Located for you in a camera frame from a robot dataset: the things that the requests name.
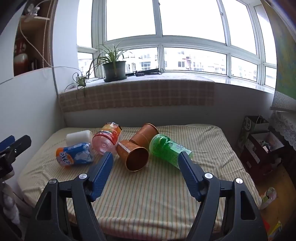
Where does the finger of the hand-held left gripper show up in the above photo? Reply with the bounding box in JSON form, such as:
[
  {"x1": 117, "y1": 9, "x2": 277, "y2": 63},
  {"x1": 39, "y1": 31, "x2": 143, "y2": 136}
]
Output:
[
  {"x1": 0, "y1": 136, "x2": 16, "y2": 152},
  {"x1": 0, "y1": 135, "x2": 31, "y2": 164}
]

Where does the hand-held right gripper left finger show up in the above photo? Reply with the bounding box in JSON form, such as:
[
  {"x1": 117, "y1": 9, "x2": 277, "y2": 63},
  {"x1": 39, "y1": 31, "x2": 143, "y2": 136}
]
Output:
[{"x1": 24, "y1": 152, "x2": 114, "y2": 241}]

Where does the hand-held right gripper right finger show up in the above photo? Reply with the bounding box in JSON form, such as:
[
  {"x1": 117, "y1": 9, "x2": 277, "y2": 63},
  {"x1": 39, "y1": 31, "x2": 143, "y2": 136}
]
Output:
[{"x1": 178, "y1": 152, "x2": 269, "y2": 241}]

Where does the copper metal cup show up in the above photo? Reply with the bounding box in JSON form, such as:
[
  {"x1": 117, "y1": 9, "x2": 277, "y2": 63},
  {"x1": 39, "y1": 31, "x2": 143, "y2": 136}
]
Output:
[
  {"x1": 116, "y1": 140, "x2": 149, "y2": 172},
  {"x1": 129, "y1": 123, "x2": 159, "y2": 149}
]

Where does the white foam cup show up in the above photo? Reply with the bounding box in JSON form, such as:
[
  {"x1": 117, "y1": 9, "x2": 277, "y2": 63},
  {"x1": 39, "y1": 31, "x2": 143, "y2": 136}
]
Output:
[{"x1": 66, "y1": 130, "x2": 93, "y2": 147}]

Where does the blue orange drink bottle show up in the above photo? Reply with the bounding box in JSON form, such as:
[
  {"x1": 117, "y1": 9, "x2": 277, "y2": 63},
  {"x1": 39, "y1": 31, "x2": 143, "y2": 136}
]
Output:
[{"x1": 56, "y1": 142, "x2": 94, "y2": 167}]

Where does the white plush toy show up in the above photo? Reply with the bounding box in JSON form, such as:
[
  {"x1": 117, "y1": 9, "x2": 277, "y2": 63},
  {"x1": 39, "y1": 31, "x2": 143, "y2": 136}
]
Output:
[{"x1": 2, "y1": 183, "x2": 22, "y2": 226}]

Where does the pink orange drink bottle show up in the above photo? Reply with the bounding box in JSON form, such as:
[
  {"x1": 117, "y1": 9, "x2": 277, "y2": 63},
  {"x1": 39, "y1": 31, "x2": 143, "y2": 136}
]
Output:
[{"x1": 92, "y1": 122, "x2": 123, "y2": 155}]

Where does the green drink bottle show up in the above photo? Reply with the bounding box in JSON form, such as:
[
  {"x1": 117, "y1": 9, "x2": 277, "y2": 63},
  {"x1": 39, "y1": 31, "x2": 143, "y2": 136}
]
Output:
[{"x1": 149, "y1": 134, "x2": 193, "y2": 171}]

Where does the dark red cardboard box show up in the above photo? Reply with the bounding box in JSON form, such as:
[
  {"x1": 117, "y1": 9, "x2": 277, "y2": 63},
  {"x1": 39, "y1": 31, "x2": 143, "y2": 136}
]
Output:
[{"x1": 240, "y1": 132, "x2": 285, "y2": 181}]

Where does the green paper bag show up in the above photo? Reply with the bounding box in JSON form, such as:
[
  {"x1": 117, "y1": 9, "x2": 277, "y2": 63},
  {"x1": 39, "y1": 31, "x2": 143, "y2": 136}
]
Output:
[{"x1": 237, "y1": 115, "x2": 270, "y2": 151}]

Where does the pale snack packet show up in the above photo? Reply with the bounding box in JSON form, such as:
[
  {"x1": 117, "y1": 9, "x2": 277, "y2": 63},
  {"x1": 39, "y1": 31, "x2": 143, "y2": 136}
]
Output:
[{"x1": 259, "y1": 186, "x2": 277, "y2": 210}]

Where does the red jar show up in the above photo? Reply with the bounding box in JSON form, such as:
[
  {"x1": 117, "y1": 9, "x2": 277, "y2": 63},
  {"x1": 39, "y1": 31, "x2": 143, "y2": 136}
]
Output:
[{"x1": 14, "y1": 38, "x2": 28, "y2": 75}]

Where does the white charger plug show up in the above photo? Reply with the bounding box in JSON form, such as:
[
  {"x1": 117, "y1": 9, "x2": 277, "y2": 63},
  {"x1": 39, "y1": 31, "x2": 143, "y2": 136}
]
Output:
[{"x1": 73, "y1": 72, "x2": 85, "y2": 84}]

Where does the checkered windowsill cloth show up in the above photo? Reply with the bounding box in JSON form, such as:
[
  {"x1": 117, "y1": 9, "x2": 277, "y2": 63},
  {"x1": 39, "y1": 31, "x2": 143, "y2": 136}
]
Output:
[{"x1": 58, "y1": 77, "x2": 215, "y2": 113}]

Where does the colourful snack packet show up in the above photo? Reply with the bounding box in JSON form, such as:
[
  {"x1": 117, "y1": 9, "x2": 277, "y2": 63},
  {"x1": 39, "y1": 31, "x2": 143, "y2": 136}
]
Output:
[{"x1": 264, "y1": 218, "x2": 284, "y2": 241}]

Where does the white lace cloth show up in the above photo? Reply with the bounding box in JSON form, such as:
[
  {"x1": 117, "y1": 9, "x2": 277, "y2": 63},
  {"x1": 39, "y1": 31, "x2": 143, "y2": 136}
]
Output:
[{"x1": 269, "y1": 111, "x2": 296, "y2": 151}]

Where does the potted spider plant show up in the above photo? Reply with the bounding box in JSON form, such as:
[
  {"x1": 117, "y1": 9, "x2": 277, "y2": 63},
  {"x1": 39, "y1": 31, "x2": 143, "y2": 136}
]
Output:
[{"x1": 65, "y1": 43, "x2": 133, "y2": 98}]

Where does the wooden shelf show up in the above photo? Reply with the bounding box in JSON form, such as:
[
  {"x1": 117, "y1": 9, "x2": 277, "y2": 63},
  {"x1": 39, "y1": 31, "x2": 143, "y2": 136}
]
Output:
[{"x1": 13, "y1": 0, "x2": 54, "y2": 77}]

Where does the black power strip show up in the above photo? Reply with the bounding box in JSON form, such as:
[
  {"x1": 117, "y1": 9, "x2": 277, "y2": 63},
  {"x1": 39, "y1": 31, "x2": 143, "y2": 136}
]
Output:
[{"x1": 126, "y1": 68, "x2": 160, "y2": 77}]

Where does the grey patterned cloth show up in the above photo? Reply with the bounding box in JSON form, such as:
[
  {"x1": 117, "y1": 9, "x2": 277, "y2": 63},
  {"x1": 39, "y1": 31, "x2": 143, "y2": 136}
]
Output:
[{"x1": 269, "y1": 90, "x2": 296, "y2": 113}]

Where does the white cable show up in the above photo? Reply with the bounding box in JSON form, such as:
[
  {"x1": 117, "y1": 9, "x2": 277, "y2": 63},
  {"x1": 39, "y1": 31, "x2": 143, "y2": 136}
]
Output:
[{"x1": 20, "y1": 14, "x2": 80, "y2": 77}]

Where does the white bead cord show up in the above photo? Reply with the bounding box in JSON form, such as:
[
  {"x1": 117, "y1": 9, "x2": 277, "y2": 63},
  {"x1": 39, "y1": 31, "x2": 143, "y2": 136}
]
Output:
[{"x1": 42, "y1": 0, "x2": 52, "y2": 68}]

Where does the white window frame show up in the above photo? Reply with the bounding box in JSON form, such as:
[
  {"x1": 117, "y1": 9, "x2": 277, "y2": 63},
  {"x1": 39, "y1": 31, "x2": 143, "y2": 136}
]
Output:
[{"x1": 76, "y1": 0, "x2": 278, "y2": 91}]

